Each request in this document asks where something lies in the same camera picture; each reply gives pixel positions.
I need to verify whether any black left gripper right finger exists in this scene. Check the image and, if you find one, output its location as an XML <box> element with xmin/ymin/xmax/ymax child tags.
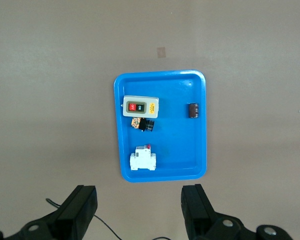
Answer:
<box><xmin>180</xmin><ymin>184</ymin><xmax>295</xmax><ymax>240</ymax></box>

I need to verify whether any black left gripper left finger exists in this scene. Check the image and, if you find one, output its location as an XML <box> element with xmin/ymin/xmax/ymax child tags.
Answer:
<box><xmin>0</xmin><ymin>184</ymin><xmax>99</xmax><ymax>240</ymax></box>

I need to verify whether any blue plastic tray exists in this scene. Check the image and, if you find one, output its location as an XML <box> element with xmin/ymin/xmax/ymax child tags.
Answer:
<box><xmin>113</xmin><ymin>69</ymin><xmax>208</xmax><ymax>183</ymax></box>

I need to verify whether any white circuit breaker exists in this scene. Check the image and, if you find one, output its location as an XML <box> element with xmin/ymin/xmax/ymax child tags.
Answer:
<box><xmin>129</xmin><ymin>143</ymin><xmax>157</xmax><ymax>172</ymax></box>

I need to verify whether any thin black left gripper wire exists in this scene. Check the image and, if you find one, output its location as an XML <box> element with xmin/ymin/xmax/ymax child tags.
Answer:
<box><xmin>44</xmin><ymin>197</ymin><xmax>121</xmax><ymax>240</ymax></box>

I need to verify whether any black push button switch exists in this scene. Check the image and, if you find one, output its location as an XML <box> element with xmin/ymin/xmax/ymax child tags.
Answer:
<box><xmin>130</xmin><ymin>117</ymin><xmax>156</xmax><ymax>133</ymax></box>

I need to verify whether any grey on-off switch box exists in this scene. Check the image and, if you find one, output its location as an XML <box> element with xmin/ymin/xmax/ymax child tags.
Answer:
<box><xmin>120</xmin><ymin>95</ymin><xmax>160</xmax><ymax>118</ymax></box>

